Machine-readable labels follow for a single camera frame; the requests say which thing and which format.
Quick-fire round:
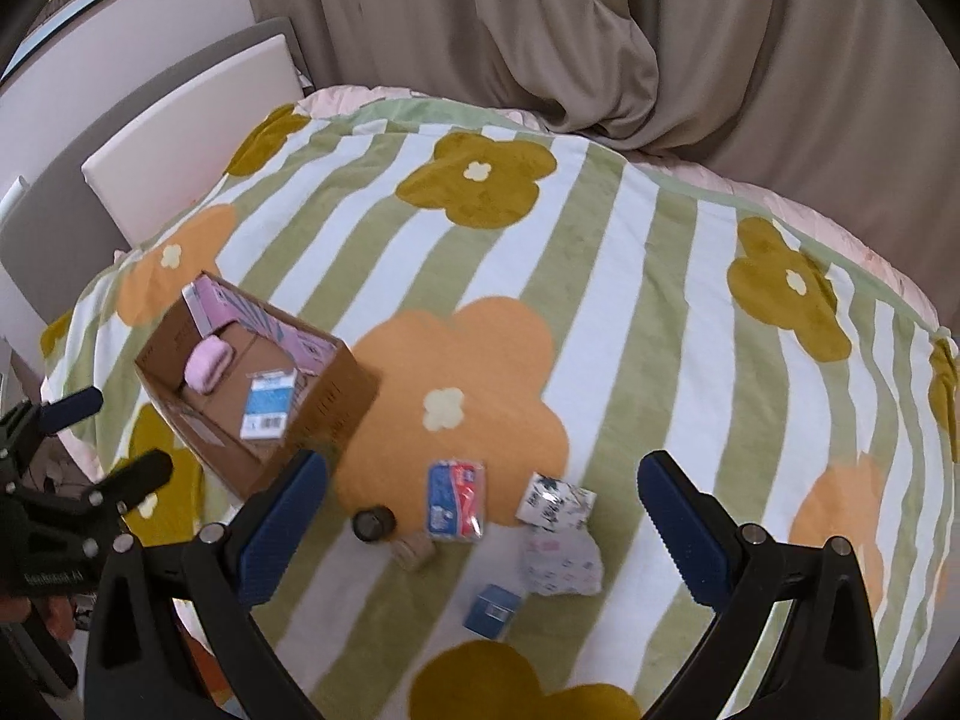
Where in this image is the white patterned plastic bag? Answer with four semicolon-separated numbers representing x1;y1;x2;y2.
521;525;605;597

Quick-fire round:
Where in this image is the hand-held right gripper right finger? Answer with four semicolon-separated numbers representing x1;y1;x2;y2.
636;450;882;720

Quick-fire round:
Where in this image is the pink patterned carton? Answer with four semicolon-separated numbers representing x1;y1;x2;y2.
182;275;347;380

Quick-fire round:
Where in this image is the small black jar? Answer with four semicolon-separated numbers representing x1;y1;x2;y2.
354;508;396;545

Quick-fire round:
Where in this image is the small blue box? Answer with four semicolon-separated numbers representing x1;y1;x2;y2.
463;583;522;640

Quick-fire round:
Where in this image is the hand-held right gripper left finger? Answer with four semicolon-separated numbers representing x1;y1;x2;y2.
86;450;331;720

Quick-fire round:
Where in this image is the white headboard panel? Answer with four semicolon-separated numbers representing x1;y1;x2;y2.
81;34;305;248

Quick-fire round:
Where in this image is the blue and white packet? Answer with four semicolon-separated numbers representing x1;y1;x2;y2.
240;370;295;441

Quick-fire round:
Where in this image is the white printed tissue packet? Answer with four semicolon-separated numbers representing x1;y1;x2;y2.
514;471;597;533

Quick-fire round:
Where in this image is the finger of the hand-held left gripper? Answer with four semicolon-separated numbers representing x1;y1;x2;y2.
0;388;104;467
15;450;175;535

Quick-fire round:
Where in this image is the pink rolled sock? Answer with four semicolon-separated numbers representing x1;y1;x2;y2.
185;337;233;396

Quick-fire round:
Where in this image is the grey bed frame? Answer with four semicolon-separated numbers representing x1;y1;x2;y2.
0;15;297;391

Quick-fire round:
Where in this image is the red and blue tissue packet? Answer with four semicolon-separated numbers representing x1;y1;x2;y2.
426;459;488;542

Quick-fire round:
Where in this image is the person's left hand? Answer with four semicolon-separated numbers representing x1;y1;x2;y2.
0;596;76;642

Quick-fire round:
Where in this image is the brown cardboard box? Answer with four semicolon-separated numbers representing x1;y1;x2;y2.
133;274;380;502

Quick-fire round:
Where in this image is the beige curtain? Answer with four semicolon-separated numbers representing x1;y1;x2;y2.
240;0;960;301

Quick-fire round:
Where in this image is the striped flower blanket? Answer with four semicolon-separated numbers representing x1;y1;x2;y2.
41;94;960;720

